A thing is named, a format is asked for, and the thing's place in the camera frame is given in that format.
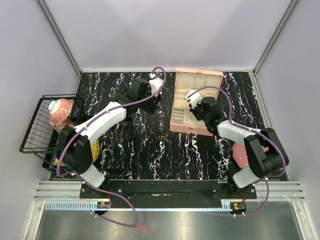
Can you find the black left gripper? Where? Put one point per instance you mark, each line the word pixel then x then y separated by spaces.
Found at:
pixel 153 106

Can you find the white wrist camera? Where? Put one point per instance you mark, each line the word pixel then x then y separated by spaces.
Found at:
pixel 155 84
pixel 193 98

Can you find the pink patterned ceramic bowl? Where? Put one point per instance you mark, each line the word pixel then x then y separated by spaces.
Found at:
pixel 59 110

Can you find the black wire dish rack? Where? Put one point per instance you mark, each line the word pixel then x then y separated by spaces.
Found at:
pixel 41 138

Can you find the pink polka dot plate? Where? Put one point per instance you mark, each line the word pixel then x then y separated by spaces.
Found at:
pixel 239 154

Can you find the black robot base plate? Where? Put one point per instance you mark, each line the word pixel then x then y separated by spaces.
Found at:
pixel 175 194

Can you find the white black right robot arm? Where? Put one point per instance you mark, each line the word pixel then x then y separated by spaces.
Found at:
pixel 264 151

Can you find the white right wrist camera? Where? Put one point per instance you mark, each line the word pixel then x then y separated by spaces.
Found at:
pixel 193 98

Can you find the yellow woven mat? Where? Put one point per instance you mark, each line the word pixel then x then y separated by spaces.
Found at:
pixel 95 150

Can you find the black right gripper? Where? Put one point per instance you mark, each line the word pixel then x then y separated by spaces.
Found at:
pixel 194 110

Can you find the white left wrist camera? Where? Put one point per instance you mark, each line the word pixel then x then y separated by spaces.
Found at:
pixel 155 84

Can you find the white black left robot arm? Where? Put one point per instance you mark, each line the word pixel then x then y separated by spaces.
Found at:
pixel 74 146

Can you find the pink jewelry box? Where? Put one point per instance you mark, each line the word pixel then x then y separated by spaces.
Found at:
pixel 191 87

